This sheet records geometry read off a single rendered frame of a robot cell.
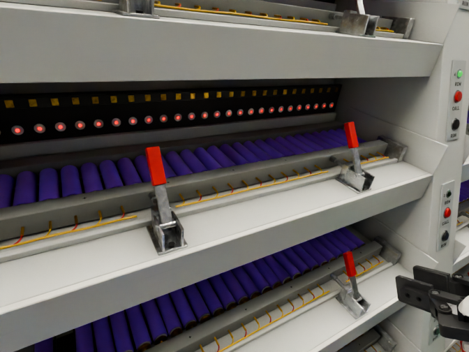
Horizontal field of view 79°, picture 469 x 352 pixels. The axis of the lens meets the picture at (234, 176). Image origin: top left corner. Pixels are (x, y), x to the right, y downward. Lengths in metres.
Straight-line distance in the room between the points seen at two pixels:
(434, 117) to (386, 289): 0.29
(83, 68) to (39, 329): 0.20
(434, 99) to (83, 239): 0.51
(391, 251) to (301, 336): 0.25
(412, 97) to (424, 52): 0.08
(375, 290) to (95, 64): 0.50
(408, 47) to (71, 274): 0.46
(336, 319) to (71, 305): 0.35
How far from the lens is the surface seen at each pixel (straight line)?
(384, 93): 0.58
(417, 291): 0.39
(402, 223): 0.60
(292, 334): 0.45
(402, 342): 0.72
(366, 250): 0.58
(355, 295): 0.49
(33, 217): 0.31
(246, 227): 0.30
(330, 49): 0.35
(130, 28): 0.25
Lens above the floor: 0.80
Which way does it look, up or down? 13 degrees down
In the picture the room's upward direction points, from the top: 5 degrees counter-clockwise
